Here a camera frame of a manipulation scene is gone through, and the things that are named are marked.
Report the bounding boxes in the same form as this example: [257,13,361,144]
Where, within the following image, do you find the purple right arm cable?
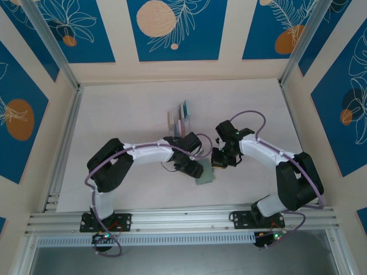
[229,111,326,250]

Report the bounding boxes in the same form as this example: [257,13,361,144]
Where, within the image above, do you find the white slotted cable duct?
[37,232,256,248]

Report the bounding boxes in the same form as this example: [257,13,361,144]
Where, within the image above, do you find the green card holder wallet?
[194,160,216,186]

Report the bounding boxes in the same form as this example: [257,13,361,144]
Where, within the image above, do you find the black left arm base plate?
[79,213,132,233]

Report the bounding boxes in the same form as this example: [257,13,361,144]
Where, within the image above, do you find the aluminium frame post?
[21,0,80,89]
[279,0,329,87]

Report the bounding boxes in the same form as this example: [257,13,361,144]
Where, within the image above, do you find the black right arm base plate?
[231,210,285,230]

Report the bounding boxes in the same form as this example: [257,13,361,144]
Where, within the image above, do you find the aluminium table side rail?
[42,85,84,213]
[279,82,325,207]

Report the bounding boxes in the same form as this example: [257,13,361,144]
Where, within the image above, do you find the clear acrylic card stand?
[167,99,193,137]

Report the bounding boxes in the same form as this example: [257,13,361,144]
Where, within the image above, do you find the long aluminium mounting rail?
[24,202,341,235]

